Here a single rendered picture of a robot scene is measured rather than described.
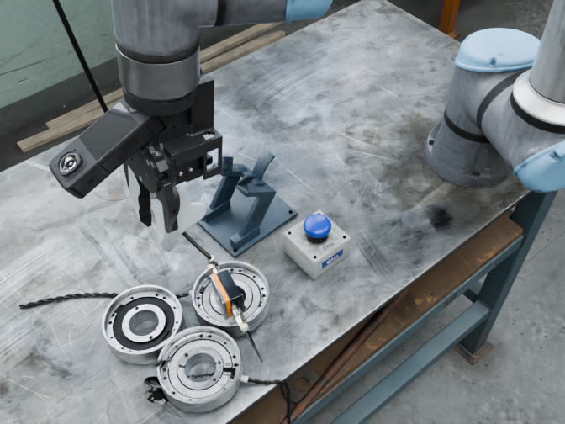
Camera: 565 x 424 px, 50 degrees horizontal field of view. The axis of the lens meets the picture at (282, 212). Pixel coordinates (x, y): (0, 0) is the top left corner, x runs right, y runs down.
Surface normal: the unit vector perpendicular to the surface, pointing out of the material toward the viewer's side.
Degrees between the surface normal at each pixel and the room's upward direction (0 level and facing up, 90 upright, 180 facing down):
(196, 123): 91
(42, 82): 90
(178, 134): 91
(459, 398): 0
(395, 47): 0
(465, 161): 72
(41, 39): 90
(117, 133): 23
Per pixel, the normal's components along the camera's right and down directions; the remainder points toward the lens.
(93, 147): -0.30, -0.40
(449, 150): -0.75, 0.26
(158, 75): 0.17, 0.71
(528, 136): -0.68, 0.58
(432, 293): -0.02, -0.65
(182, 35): 0.67, 0.57
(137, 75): -0.42, 0.61
